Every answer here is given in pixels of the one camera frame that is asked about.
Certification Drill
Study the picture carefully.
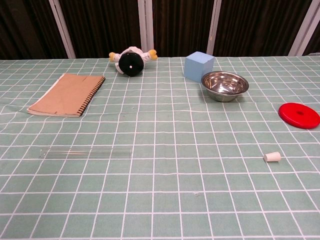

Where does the dark brown curtain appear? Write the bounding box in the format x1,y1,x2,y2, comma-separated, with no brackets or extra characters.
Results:
0,0,320,60

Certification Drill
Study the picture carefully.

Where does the small white rubber stopper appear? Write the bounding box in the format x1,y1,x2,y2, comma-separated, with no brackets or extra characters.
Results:
263,151,281,163

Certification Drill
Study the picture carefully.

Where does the light blue foam cube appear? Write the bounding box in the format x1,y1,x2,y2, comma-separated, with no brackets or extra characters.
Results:
184,51,216,83

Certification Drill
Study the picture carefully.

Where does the transparent glass test tube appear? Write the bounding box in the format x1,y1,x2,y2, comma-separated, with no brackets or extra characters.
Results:
39,147,133,160

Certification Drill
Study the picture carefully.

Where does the brown spiral notebook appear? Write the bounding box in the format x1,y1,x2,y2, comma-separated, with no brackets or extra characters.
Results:
26,73,107,118

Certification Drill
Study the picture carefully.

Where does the stainless steel bowl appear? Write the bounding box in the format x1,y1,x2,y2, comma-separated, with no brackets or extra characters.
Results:
201,71,250,103

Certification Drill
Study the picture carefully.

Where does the white frame post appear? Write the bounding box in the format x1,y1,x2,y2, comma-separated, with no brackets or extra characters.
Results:
289,0,320,57
48,0,77,60
137,0,155,55
206,0,223,56

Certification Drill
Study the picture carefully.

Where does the green checkered tablecloth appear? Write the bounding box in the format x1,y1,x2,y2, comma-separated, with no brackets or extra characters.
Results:
0,52,320,240

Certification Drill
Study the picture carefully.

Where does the white plush doll black head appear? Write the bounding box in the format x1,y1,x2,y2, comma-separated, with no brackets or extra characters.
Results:
108,46,159,78

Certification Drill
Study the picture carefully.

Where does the red plastic disc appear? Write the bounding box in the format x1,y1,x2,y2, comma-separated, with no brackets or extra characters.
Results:
278,102,320,130

